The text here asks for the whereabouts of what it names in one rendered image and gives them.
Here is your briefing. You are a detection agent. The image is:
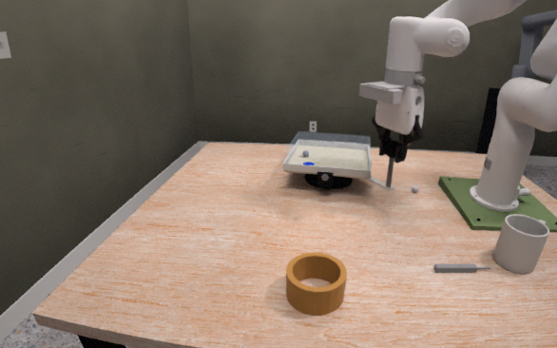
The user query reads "tan hollow ring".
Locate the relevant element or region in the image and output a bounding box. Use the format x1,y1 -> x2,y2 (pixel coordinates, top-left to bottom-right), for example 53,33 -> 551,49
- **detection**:
286,252 -> 347,316

